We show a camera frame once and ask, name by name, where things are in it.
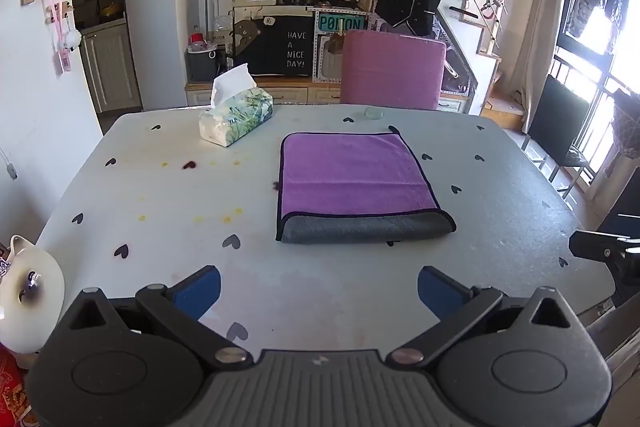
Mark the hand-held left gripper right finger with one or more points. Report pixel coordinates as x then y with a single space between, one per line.
440 293

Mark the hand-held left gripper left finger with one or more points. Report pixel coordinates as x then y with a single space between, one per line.
199 293

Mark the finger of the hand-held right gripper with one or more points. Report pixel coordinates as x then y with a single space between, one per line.
597 247

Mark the purple and grey towel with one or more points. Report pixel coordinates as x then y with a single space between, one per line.
350 179

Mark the white heart-print table cover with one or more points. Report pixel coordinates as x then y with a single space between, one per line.
175 187

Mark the black chair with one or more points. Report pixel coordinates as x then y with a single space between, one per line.
557 122

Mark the white cat-shaped plush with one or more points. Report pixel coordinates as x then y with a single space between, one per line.
27 307

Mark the floral tissue box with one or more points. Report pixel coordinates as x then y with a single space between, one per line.
239 113

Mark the small clear glass coaster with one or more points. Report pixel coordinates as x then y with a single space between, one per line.
373 112

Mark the red printed bag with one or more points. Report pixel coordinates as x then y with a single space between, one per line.
12 389

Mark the pink chair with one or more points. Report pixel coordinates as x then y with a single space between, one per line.
392 69

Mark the grey bucket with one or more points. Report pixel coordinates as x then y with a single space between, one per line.
202 63

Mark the beige curtain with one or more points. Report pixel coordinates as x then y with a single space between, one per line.
544 22

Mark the white cabinet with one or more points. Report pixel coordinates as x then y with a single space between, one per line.
107 69

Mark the black lettered cloth panel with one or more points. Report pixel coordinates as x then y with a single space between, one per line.
277 44

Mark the teal sign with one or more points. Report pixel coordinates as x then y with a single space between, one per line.
341 24

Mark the silver metal frame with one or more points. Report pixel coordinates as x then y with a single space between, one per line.
607 332

